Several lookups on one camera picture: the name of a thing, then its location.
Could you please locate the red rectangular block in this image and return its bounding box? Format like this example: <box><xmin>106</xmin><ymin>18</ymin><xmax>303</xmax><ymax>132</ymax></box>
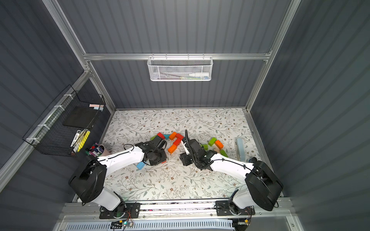
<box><xmin>176</xmin><ymin>133</ymin><xmax>184</xmax><ymax>140</ymax></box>
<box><xmin>173</xmin><ymin>138</ymin><xmax>182</xmax><ymax>147</ymax></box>

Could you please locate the orange rectangular block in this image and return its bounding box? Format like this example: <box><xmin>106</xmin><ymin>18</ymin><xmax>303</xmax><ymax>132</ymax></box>
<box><xmin>169</xmin><ymin>132</ymin><xmax>177</xmax><ymax>141</ymax></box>

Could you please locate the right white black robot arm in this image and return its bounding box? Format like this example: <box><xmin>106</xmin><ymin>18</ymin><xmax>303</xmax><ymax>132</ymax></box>
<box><xmin>180</xmin><ymin>137</ymin><xmax>283</xmax><ymax>215</ymax></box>

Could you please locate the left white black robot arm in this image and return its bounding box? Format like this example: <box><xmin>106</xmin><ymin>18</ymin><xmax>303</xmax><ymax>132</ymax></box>
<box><xmin>68</xmin><ymin>135</ymin><xmax>167</xmax><ymax>218</ymax></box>

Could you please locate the light blue block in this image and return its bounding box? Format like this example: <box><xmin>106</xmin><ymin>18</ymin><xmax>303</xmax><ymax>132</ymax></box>
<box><xmin>136</xmin><ymin>162</ymin><xmax>145</xmax><ymax>170</ymax></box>

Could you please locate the light blue eraser box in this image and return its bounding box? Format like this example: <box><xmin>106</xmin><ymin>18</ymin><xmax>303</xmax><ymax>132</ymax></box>
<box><xmin>235</xmin><ymin>137</ymin><xmax>246</xmax><ymax>162</ymax></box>

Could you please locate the pink pen cup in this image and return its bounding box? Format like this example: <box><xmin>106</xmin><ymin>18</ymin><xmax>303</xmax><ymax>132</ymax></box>
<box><xmin>85</xmin><ymin>143</ymin><xmax>111</xmax><ymax>157</ymax></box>

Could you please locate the yellow highlighter pack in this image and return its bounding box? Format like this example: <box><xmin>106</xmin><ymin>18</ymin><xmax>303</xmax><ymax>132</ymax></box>
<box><xmin>74</xmin><ymin>130</ymin><xmax>91</xmax><ymax>153</ymax></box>

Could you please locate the white marker in basket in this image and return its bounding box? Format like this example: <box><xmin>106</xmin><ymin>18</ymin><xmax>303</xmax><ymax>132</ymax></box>
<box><xmin>188</xmin><ymin>72</ymin><xmax>210</xmax><ymax>80</ymax></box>

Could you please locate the white wire mesh basket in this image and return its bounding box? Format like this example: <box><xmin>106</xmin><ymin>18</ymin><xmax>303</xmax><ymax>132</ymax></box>
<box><xmin>147</xmin><ymin>55</ymin><xmax>214</xmax><ymax>82</ymax></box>

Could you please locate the black wire mesh basket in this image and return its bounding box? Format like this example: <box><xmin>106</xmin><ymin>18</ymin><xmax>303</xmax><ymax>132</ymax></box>
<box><xmin>23</xmin><ymin>87</ymin><xmax>106</xmax><ymax>157</ymax></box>

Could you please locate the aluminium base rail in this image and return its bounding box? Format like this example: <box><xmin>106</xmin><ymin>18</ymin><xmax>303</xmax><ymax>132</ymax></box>
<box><xmin>57</xmin><ymin>197</ymin><xmax>296</xmax><ymax>222</ymax></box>

